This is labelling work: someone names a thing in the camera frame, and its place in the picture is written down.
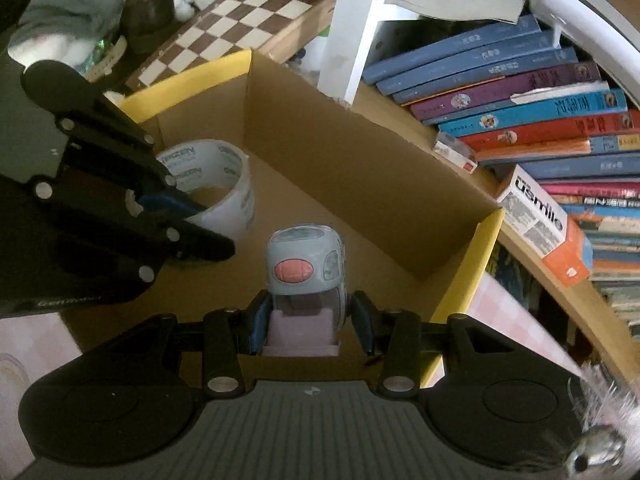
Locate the clear tape roll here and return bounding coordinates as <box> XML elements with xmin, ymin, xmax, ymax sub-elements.
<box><xmin>156</xmin><ymin>139</ymin><xmax>255</xmax><ymax>242</ymax></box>

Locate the grey blue stamp toy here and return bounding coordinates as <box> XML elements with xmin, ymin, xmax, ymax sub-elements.
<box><xmin>262</xmin><ymin>223</ymin><xmax>347</xmax><ymax>358</ymax></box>

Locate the yellow cardboard box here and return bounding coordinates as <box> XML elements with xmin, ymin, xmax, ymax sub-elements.
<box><xmin>60</xmin><ymin>48</ymin><xmax>507</xmax><ymax>391</ymax></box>

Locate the pink cartoon desk mat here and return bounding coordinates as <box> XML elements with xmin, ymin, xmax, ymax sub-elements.
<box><xmin>1</xmin><ymin>274</ymin><xmax>579</xmax><ymax>479</ymax></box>

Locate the toothpaste box on shelf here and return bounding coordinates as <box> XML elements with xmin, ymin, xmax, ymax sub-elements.
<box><xmin>496</xmin><ymin>166</ymin><xmax>593</xmax><ymax>287</ymax></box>

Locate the wooden chessboard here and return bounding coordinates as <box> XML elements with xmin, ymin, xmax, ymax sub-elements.
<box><xmin>126</xmin><ymin>0</ymin><xmax>336</xmax><ymax>92</ymax></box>

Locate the row of leaning books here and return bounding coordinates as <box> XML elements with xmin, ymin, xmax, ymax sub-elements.
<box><xmin>362</xmin><ymin>14</ymin><xmax>639</xmax><ymax>332</ymax></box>

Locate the white bookshelf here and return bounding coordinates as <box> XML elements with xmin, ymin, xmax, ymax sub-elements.
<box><xmin>318</xmin><ymin>0</ymin><xmax>639</xmax><ymax>103</ymax></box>

